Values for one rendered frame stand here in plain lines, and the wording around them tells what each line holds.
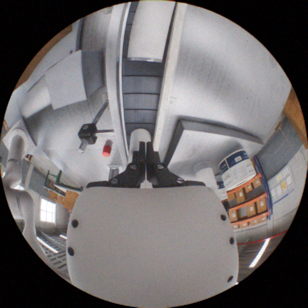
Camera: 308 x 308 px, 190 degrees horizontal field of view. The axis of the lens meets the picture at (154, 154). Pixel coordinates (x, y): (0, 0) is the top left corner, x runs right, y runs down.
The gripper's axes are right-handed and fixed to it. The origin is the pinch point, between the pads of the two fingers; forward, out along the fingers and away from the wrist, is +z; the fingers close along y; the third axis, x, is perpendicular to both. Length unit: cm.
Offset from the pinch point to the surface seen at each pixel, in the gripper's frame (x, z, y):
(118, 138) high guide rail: 0.3, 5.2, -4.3
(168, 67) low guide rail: 12.0, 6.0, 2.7
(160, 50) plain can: 14.1, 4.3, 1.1
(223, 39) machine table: 28.5, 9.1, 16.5
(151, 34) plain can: 16.2, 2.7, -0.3
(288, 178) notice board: -55, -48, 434
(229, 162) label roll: -14.2, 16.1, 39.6
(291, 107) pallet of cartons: 117, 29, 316
